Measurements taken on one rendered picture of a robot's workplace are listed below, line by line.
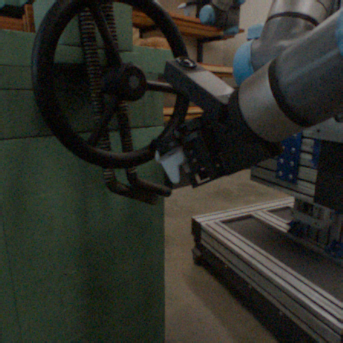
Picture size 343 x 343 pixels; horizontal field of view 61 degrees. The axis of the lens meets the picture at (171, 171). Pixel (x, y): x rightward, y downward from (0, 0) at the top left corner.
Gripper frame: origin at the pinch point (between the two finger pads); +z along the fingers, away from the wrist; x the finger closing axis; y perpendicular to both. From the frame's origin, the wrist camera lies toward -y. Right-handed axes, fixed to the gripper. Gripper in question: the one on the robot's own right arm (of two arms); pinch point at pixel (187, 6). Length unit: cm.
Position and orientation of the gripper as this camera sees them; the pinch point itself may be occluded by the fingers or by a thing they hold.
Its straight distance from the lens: 178.1
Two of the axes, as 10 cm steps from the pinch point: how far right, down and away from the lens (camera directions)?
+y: 1.0, 9.3, 3.4
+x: 7.6, -3.0, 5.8
